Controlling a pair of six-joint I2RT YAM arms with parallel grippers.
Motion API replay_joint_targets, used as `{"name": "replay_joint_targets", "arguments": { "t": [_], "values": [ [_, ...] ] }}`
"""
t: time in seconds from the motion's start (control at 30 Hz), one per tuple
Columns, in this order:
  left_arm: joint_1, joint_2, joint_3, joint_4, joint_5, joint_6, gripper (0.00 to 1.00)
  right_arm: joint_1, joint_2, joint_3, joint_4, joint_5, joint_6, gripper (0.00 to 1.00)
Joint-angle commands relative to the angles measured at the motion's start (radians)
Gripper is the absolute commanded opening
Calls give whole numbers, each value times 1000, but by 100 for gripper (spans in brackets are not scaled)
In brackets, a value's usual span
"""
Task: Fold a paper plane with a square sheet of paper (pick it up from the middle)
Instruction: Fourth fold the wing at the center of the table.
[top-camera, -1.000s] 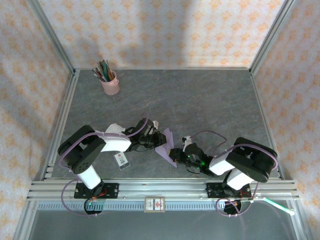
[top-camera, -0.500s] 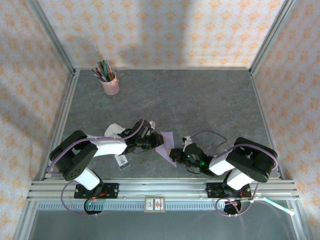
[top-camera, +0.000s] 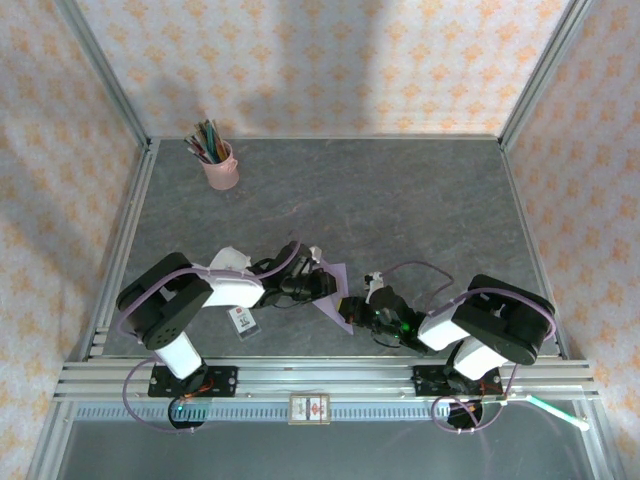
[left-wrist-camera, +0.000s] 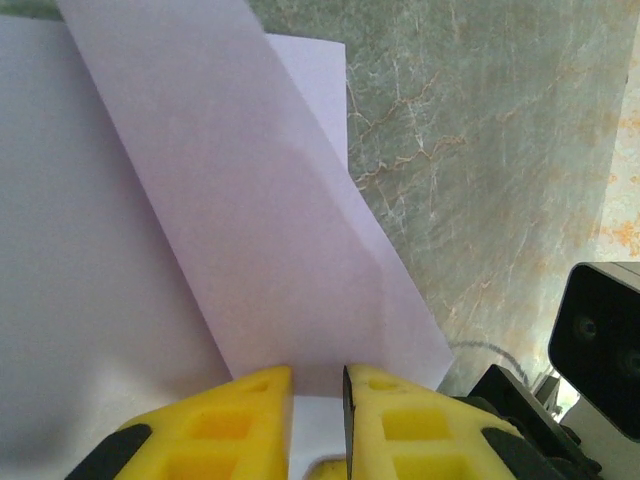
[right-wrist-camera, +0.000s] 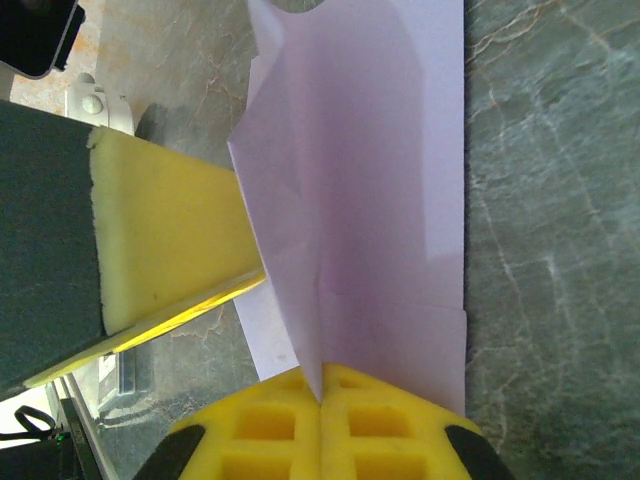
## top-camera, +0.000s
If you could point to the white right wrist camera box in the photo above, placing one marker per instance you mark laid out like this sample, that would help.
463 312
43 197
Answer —
372 282

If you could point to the pink pen cup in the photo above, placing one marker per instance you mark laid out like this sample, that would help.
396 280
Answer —
222 175

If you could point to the badge card in clear holder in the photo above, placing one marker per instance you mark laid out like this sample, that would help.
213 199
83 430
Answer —
245 325

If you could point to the aluminium table edge rail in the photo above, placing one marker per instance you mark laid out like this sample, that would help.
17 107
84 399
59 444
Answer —
535 280
127 235
325 137

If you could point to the teal pen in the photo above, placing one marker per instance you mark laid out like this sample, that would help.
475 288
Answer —
216 145

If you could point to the wide aluminium base rail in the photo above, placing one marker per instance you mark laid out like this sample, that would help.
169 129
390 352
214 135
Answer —
325 372

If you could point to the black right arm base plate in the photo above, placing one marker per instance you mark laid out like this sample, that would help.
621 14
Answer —
425 382

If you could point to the red pen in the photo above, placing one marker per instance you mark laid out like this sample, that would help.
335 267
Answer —
197 148

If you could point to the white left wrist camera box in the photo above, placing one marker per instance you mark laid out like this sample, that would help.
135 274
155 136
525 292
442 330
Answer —
315 252

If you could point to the aluminium frame post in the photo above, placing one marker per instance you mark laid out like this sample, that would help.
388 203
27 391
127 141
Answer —
545 75
100 70

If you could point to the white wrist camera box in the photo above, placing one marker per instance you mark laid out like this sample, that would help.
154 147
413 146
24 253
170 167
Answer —
315 252
372 282

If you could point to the purple paper sheet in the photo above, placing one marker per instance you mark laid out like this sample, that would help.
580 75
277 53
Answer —
339 312

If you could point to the green and white swab stick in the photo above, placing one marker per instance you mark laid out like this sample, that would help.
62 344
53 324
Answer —
550 406

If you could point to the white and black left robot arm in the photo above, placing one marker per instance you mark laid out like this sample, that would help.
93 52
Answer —
230 292

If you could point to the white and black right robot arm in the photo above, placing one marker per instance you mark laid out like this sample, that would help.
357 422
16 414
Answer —
440 330

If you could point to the small box with red label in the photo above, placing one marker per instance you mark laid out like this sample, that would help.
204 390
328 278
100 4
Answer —
310 410

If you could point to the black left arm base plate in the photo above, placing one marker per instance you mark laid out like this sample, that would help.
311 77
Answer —
225 380

